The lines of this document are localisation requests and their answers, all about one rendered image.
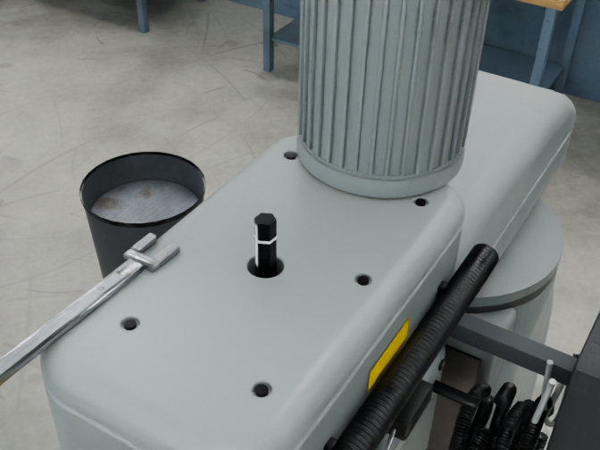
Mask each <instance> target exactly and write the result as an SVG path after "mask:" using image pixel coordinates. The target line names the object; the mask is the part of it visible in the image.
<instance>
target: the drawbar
mask: <svg viewBox="0 0 600 450"><path fill-rule="evenodd" d="M254 223H255V225H256V226H257V239H258V240H259V241H268V242H270V241H272V240H273V239H274V238H275V237H276V236H277V220H276V218H275V217H274V215H273V214H272V213H265V212H261V213H260V214H259V215H257V216H256V217H255V218H254ZM257 247H258V267H257V265H256V264H255V277H258V278H262V279H268V278H273V277H276V270H277V239H275V240H274V241H273V242H272V243H270V244H259V243H258V242H257Z"/></svg>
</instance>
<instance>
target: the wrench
mask: <svg viewBox="0 0 600 450"><path fill-rule="evenodd" d="M156 241H157V240H156V235H155V234H152V233H149V234H148V235H146V236H145V237H143V238H142V239H141V240H139V241H138V242H137V243H136V244H135V245H134V246H132V247H131V248H130V250H128V251H127V252H126V253H125V254H124V255H123V257H124V259H126V260H127V261H126V262H125V263H123V264H122V265H121V266H120V267H118V268H117V269H116V270H114V271H113V272H111V273H110V274H109V275H108V276H106V277H105V278H104V279H102V280H101V281H100V282H98V283H97V284H96V285H94V286H93V287H92V288H91V289H89V291H87V292H86V293H85V294H84V295H82V296H81V297H79V298H78V299H77V300H75V301H74V302H73V303H72V304H70V305H69V306H67V307H66V308H65V309H64V310H62V311H61V312H59V313H58V314H57V315H56V316H54V317H53V319H51V320H50V321H49V322H47V323H46V324H45V325H43V326H42V327H41V328H39V329H38V330H37V331H35V332H34V333H33V334H31V335H30V336H29V337H27V338H26V339H25V340H23V341H22V342H21V343H20V344H18V345H17V346H16V347H15V348H14V349H13V350H11V351H10V352H9V353H7V354H6V355H4V356H3V357H2V358H1V359H0V386H1V385H2V384H4V383H5V382H6V381H7V380H8V379H9V378H10V377H12V376H13V375H14V374H15V373H16V372H18V371H19V370H20V369H22V368H23V367H24V366H25V365H27V364H28V363H29V362H31V361H32V360H33V359H34V358H36V357H37V356H38V355H39V354H41V353H42V352H43V351H45V350H46V349H47V348H48V347H49V346H50V345H52V344H53V343H54V342H55V341H56V340H58V339H59V338H60V337H62V336H63V335H64V334H65V333H67V332H68V331H69V330H70V329H72V328H73V327H74V326H75V325H77V324H78V323H79V322H80V321H82V320H83V319H84V318H86V317H87V316H88V315H89V314H91V313H92V312H93V311H94V310H95V309H96V308H97V307H99V306H100V305H101V304H103V303H104V302H105V301H106V300H108V299H109V298H110V297H111V296H113V295H114V294H115V293H117V292H118V291H119V290H120V289H122V288H123V287H124V286H126V285H127V284H128V283H129V282H131V281H132V280H133V279H134V278H135V277H136V276H137V275H138V274H140V273H141V272H142V271H143V270H144V269H146V270H148V271H151V272H155V271H156V270H157V269H159V268H160V267H163V266H164V264H166V263H167V262H168V261H169V260H170V259H172V258H173V257H174V256H175V255H177V254H178V253H179V252H180V248H179V246H177V245H175V244H171V245H169V246H167V247H166V248H165V249H163V250H162V251H161V252H160V253H159V254H158V255H157V256H155V257H154V258H153V259H152V258H149V257H147V256H145V255H143V254H142V253H144V252H145V251H146V250H147V249H149V248H150V247H151V246H153V245H154V244H155V243H156Z"/></svg>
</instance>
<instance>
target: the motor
mask: <svg viewBox="0 0 600 450"><path fill-rule="evenodd" d="M489 4H490V0H301V4H300V43H299V81H298V120H297V126H298V127H297V145H296V150H297V154H298V157H299V159H300V161H301V163H302V164H303V166H304V167H305V168H306V169H307V170H308V171H309V172H310V173H311V174H312V175H313V176H314V177H316V178H317V179H319V180H321V181H322V182H324V183H326V184H327V185H330V186H332V187H334V188H336V189H339V190H341V191H345V192H347V193H350V194H354V195H358V196H367V197H374V198H403V197H409V196H418V195H422V194H425V193H428V192H430V191H432V190H435V189H437V188H440V187H442V186H444V185H445V184H446V183H448V182H449V181H450V180H451V179H453V178H454V177H455V176H456V175H457V173H458V172H459V170H460V169H461V167H462V165H463V157H464V151H465V147H466V138H467V133H468V128H469V122H470V117H471V108H472V102H473V97H474V92H475V87H476V81H477V76H478V70H479V61H480V56H481V50H482V46H483V40H484V35H485V29H486V25H487V19H488V9H489Z"/></svg>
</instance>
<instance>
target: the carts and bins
mask: <svg viewBox="0 0 600 450"><path fill-rule="evenodd" d="M199 172H200V173H201V174H200V173H199ZM202 176H203V177H202ZM203 178H204V174H203V173H202V172H201V170H200V169H199V167H197V166H196V165H195V164H194V163H192V162H191V161H189V160H188V159H185V158H183V157H181V156H178V155H175V154H168V153H162V152H138V153H131V154H124V155H120V156H117V157H114V158H112V159H110V160H107V161H105V162H102V163H101V164H99V165H97V166H96V167H95V168H94V169H93V170H92V171H90V172H89V173H88V174H87V176H86V177H85V178H84V179H83V180H82V182H81V185H80V188H79V196H80V191H81V194H82V201H83V203H82V201H81V198H80V202H81V203H82V205H83V207H84V209H85V212H86V216H87V221H88V225H89V228H90V232H91V235H92V238H93V242H94V246H95V250H96V255H97V259H98V262H99V266H100V270H101V272H102V276H103V279H104V278H105V277H106V276H108V275H109V274H110V273H111V272H113V271H114V270H116V269H117V268H118V267H120V266H121V265H122V264H123V263H125V262H126V261H127V260H126V259H124V257H123V255H124V254H125V253H126V252H127V251H128V250H130V248H131V247H132V246H134V245H135V244H136V243H137V242H138V241H139V240H141V239H142V238H144V237H145V236H146V235H148V234H149V233H152V234H155V235H156V240H157V239H158V238H160V237H161V236H162V235H163V234H164V233H166V232H167V231H168V230H169V229H171V228H172V227H173V226H174V225H175V224H177V223H178V222H179V221H181V220H182V219H183V218H184V217H185V216H187V215H188V214H189V213H190V212H192V211H193V210H194V209H195V208H197V206H198V205H200V204H201V203H202V202H203V201H204V193H205V187H206V185H205V186H204V182H205V179H204V181H203ZM83 184H84V185H83ZM81 189H82V190H81Z"/></svg>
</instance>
